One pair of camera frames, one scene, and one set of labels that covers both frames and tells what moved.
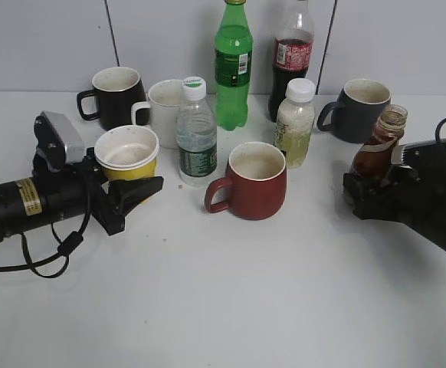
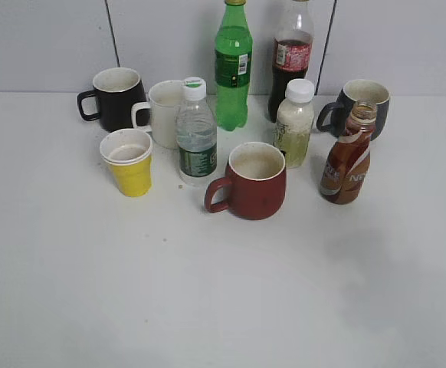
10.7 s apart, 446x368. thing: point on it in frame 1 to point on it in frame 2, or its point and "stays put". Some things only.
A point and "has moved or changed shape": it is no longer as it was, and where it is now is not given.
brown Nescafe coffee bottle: (373, 158) to (345, 169)
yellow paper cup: (127, 152) has moved or changed shape
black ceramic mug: (116, 89) stays put
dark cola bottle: (293, 50) stays put
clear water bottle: (196, 136) stays put
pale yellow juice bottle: (296, 120) stays put
